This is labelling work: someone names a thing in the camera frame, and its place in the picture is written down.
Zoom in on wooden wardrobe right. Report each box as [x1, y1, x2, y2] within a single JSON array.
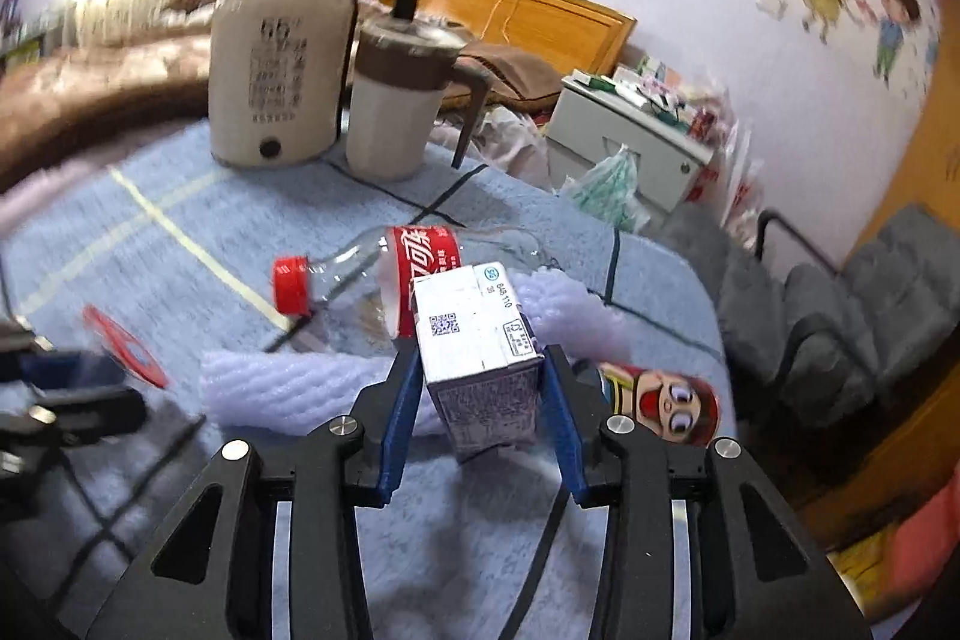
[[853, 0, 960, 250]]

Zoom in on red cartoon can rear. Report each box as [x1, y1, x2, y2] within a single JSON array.
[[574, 360, 721, 447]]

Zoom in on clear cola bottle red cap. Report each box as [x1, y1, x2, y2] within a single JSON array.
[[272, 224, 558, 357]]

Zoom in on grey padded armchair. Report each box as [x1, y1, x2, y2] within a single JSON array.
[[654, 205, 958, 453]]

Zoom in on white foam fruit net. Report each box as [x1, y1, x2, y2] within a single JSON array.
[[508, 268, 631, 364]]

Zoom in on wooden headboard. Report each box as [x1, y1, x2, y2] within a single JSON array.
[[416, 0, 636, 74]]

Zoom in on white purple small box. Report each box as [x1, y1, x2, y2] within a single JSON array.
[[412, 262, 544, 459]]

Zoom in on white red plastic bags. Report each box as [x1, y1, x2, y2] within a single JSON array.
[[686, 120, 763, 230]]

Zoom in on black power cable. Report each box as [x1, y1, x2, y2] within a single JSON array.
[[486, 480, 576, 640]]

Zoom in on clutter on cabinet top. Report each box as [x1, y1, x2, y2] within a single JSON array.
[[569, 55, 737, 148]]

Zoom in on green white plastic bag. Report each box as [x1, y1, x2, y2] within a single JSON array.
[[560, 146, 652, 234]]

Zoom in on white bedside cabinet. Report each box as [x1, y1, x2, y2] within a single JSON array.
[[545, 76, 715, 213]]

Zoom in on blue checked tablecloth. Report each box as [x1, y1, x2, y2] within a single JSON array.
[[2, 124, 731, 638]]

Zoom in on white brown mug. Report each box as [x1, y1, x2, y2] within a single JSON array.
[[345, 16, 491, 182]]

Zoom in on white electric kettle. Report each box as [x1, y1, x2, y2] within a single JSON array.
[[208, 0, 418, 169]]

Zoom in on pink plastic bucket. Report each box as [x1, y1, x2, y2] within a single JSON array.
[[884, 471, 958, 603]]

